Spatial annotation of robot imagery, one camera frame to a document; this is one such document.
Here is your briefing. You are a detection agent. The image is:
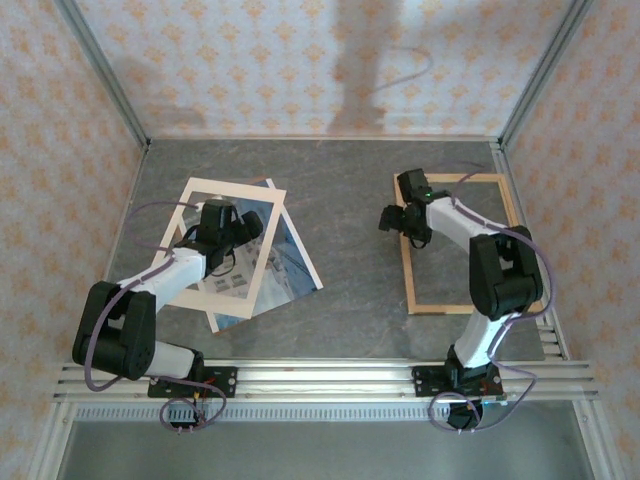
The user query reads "grey metal panel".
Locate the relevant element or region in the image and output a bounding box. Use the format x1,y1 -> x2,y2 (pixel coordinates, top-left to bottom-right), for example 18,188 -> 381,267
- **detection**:
54,420 -> 596,480

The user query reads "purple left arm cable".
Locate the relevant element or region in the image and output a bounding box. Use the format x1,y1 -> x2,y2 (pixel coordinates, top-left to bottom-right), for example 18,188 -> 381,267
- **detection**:
84,199 -> 229,436

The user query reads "light wooden picture frame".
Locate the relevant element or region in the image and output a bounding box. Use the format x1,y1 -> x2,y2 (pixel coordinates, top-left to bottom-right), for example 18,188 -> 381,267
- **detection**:
393,171 -> 546,316

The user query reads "aluminium corner post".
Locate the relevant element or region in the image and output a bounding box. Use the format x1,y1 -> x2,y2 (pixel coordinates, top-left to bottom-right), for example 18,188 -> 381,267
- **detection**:
498,0 -> 597,149
53,0 -> 152,150

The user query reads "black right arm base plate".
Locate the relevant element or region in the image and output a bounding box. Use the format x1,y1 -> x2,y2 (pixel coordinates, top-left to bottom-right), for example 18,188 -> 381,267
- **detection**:
412,364 -> 504,400

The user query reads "aluminium side rail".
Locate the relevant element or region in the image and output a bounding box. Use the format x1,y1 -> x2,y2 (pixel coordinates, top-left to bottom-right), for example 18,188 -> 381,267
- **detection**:
78,143 -> 151,362
491,141 -> 571,362

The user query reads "white mat board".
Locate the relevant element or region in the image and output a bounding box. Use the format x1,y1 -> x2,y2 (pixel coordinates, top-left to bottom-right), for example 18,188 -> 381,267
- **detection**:
149,176 -> 290,320

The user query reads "wide aluminium base rail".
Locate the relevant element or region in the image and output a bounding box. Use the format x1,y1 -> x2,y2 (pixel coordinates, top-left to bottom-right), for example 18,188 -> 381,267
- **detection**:
52,360 -> 601,402

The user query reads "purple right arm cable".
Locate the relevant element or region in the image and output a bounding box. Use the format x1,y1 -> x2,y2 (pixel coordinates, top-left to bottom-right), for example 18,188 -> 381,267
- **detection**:
428,160 -> 557,435

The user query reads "slotted grey cable duct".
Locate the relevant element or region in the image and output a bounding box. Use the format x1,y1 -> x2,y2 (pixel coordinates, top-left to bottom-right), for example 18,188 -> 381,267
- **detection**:
74,404 -> 584,424

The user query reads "blue building photo print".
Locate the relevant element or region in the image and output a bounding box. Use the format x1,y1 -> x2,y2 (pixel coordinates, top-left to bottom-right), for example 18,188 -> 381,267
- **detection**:
179,177 -> 325,335

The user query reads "aluminium back rail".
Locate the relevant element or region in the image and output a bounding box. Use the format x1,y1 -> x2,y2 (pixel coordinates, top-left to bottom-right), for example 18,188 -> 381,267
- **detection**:
147,132 -> 501,143

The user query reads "black electronics box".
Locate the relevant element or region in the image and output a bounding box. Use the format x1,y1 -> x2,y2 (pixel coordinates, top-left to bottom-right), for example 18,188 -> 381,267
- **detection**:
447,402 -> 484,432

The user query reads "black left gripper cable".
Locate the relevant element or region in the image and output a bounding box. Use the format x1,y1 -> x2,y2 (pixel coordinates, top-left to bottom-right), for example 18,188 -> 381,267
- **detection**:
207,249 -> 239,279

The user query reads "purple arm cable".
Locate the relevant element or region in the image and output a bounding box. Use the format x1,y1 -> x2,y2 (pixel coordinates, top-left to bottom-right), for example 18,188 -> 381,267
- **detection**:
84,199 -> 229,436
428,160 -> 557,435

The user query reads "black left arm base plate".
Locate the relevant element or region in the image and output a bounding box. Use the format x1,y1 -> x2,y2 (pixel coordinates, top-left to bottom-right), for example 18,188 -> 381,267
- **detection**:
147,366 -> 239,400

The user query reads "aluminium leg post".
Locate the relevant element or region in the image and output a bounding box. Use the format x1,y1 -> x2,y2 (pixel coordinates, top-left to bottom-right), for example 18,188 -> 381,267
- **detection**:
27,402 -> 76,480
572,399 -> 619,480

